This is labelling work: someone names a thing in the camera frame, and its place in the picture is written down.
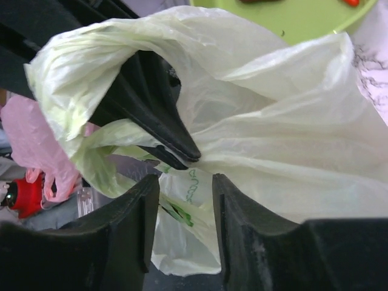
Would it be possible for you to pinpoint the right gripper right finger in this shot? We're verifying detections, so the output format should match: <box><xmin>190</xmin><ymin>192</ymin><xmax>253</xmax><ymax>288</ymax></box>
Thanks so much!
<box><xmin>212</xmin><ymin>174</ymin><xmax>387</xmax><ymax>290</ymax></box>

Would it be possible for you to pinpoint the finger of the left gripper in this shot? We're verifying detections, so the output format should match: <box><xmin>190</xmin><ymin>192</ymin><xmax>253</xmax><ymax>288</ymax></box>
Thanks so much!
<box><xmin>89</xmin><ymin>51</ymin><xmax>201</xmax><ymax>161</ymax></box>
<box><xmin>0</xmin><ymin>0</ymin><xmax>190</xmax><ymax>170</ymax></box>

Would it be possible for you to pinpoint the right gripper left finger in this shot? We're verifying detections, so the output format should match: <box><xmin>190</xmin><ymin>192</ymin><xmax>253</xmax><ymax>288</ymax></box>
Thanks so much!
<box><xmin>1</xmin><ymin>175</ymin><xmax>159</xmax><ymax>291</ymax></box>

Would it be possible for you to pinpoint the light green plastic grocery bag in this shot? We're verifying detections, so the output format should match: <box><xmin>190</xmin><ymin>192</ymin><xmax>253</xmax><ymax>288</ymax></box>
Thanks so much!
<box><xmin>24</xmin><ymin>6</ymin><xmax>387</xmax><ymax>276</ymax></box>

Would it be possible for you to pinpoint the pink plastic bag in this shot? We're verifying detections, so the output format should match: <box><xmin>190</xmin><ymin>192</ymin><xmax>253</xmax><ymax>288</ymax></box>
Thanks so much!
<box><xmin>1</xmin><ymin>95</ymin><xmax>80</xmax><ymax>202</ymax></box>

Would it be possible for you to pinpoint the purple toy eggplant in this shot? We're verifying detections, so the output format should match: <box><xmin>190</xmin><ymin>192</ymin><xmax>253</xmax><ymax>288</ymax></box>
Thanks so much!
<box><xmin>239</xmin><ymin>0</ymin><xmax>280</xmax><ymax>4</ymax></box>

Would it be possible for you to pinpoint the lime green tray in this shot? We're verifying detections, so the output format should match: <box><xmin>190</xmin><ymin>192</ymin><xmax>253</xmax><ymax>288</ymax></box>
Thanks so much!
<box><xmin>190</xmin><ymin>0</ymin><xmax>378</xmax><ymax>45</ymax></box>

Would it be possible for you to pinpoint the red toy carrot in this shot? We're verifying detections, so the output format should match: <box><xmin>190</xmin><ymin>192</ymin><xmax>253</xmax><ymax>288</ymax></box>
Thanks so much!
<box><xmin>343</xmin><ymin>0</ymin><xmax>360</xmax><ymax>7</ymax></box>

